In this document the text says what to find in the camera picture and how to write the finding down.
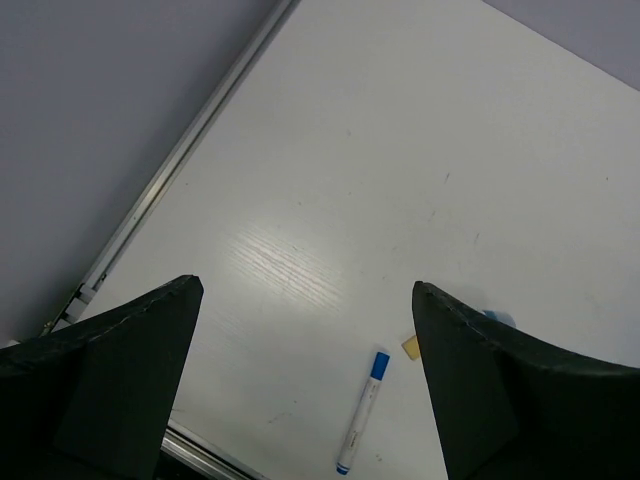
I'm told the aluminium table edge rail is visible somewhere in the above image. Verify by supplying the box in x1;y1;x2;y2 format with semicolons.
42;0;301;336

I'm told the tan eraser block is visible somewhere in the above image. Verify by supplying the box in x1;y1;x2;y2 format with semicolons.
402;335;421;361

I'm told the blue capped white marker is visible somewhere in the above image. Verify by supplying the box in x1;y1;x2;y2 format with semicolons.
336;351;390;476

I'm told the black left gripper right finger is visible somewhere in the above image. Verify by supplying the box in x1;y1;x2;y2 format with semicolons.
412;282;639;479

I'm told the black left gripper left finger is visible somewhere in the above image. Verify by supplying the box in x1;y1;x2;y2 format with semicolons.
1;275;204;479

